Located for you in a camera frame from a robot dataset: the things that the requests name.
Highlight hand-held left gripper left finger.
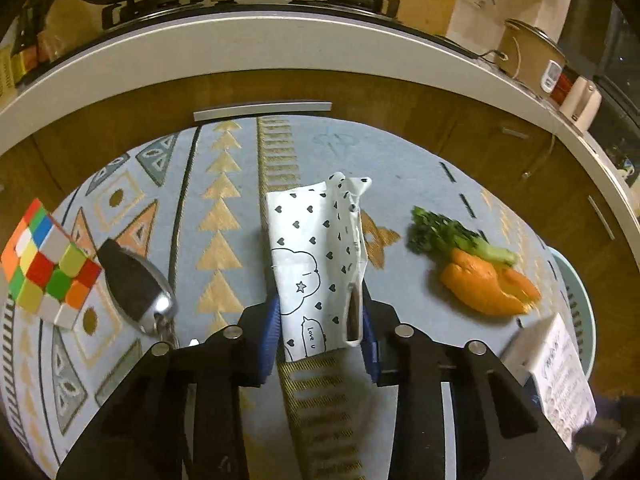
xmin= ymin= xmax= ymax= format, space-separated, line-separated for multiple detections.
xmin=56 ymin=296 xmax=281 ymax=480

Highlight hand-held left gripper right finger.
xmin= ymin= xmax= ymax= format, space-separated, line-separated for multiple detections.
xmin=357 ymin=282 xmax=583 ymax=480

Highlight white heart print pouch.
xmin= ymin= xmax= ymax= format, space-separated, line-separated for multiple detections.
xmin=264 ymin=172 xmax=373 ymax=363

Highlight light green plastic basket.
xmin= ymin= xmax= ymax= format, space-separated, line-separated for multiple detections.
xmin=547 ymin=247 xmax=597 ymax=396

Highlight patterned blue tablecloth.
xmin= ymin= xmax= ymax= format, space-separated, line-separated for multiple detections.
xmin=0 ymin=115 xmax=596 ymax=480

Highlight orange toy carrot pair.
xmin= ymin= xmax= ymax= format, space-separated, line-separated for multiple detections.
xmin=439 ymin=249 xmax=542 ymax=317

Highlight green toy vegetable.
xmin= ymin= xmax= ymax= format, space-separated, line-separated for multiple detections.
xmin=407 ymin=206 xmax=518 ymax=267

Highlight black car key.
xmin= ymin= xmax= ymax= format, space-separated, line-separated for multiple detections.
xmin=96 ymin=239 xmax=180 ymax=346

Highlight white printed box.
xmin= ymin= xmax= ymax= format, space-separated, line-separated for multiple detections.
xmin=501 ymin=312 xmax=598 ymax=453

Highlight colourful puzzle cube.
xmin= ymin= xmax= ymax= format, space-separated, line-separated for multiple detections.
xmin=1 ymin=198 xmax=103 ymax=330

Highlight wooden base cabinets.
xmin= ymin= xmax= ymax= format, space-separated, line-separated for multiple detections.
xmin=0 ymin=72 xmax=640 ymax=396

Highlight white kitchen countertop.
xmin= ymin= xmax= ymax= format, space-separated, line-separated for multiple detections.
xmin=0 ymin=4 xmax=640 ymax=221

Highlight white electric kettle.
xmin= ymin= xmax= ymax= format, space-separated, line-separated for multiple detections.
xmin=559 ymin=76 xmax=603 ymax=133

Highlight beige rice cooker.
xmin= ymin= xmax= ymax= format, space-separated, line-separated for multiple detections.
xmin=492 ymin=19 xmax=568 ymax=93

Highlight black glass gas stove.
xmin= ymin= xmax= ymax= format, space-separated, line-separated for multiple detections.
xmin=15 ymin=0 xmax=406 ymax=78

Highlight wicker basket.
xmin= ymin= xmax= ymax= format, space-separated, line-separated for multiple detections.
xmin=0 ymin=45 xmax=21 ymax=106

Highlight dark window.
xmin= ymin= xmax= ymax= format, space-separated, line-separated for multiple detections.
xmin=590 ymin=0 xmax=640 ymax=161

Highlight long silver cabinet handle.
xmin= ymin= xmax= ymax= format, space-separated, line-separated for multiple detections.
xmin=192 ymin=101 xmax=333 ymax=122

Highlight rice cooker power cable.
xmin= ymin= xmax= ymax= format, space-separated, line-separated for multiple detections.
xmin=475 ymin=49 xmax=558 ymax=181

